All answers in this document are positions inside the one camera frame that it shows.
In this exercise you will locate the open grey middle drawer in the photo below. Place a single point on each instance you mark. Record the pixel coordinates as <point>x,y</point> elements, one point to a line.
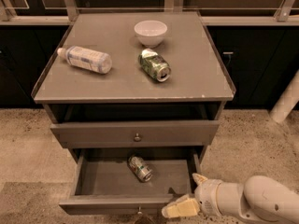
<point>104,184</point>

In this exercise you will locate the white cylindrical post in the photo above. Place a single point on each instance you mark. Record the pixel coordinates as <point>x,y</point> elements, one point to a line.
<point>287,101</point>

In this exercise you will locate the metal middle drawer handle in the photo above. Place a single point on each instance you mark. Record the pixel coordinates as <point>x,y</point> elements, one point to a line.
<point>142,218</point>

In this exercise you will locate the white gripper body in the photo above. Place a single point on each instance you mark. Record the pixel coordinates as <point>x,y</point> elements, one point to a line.
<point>207,194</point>

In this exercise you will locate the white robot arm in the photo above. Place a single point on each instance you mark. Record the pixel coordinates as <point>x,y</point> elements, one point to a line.
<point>260,200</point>

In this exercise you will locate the grey top drawer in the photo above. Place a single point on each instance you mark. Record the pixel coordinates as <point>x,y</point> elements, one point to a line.
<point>168,133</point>

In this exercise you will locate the round metal drawer knob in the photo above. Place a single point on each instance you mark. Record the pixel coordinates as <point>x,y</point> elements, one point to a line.
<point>137,137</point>

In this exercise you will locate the grey drawer cabinet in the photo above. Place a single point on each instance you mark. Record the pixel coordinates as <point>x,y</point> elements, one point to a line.
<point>198,88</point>

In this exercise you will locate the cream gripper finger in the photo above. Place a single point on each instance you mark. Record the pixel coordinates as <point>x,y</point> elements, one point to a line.
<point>185,206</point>
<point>199,179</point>

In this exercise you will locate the clear plastic water bottle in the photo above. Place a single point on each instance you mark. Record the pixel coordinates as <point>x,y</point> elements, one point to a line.
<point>87,59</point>

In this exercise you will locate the white ceramic bowl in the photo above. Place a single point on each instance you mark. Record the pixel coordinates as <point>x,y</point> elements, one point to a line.
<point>150,33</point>

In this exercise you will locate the crushed green soda can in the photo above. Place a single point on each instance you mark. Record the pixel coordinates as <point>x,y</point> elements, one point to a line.
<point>154,65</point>

